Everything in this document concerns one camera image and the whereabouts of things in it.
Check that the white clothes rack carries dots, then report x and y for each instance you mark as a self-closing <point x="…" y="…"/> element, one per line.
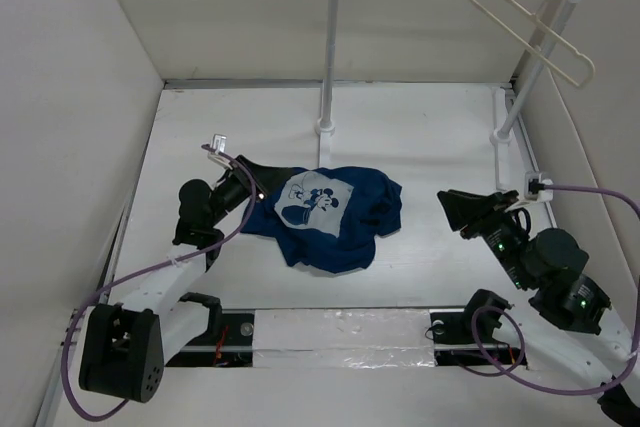
<point x="459" y="41"/>

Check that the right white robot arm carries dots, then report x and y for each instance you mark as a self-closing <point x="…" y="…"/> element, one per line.
<point x="603" y="356"/>

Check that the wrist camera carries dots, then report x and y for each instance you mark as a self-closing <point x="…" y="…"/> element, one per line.
<point x="216" y="149"/>
<point x="536" y="191"/>

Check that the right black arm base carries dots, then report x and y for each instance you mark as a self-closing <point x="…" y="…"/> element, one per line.
<point x="454" y="344"/>

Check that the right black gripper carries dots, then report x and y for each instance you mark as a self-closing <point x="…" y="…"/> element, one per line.
<point x="475" y="209"/>

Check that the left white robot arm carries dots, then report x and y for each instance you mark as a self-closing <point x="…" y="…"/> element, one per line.
<point x="128" y="344"/>

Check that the blue Mickey Mouse t-shirt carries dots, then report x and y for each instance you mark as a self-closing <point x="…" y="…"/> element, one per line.
<point x="329" y="219"/>

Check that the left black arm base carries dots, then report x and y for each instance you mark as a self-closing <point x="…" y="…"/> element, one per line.
<point x="231" y="347"/>

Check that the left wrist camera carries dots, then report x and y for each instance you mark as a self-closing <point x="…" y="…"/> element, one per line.
<point x="216" y="149"/>

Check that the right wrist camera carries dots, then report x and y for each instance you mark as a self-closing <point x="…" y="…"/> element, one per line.
<point x="536" y="191"/>

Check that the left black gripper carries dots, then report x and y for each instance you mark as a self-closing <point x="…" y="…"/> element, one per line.
<point x="262" y="177"/>

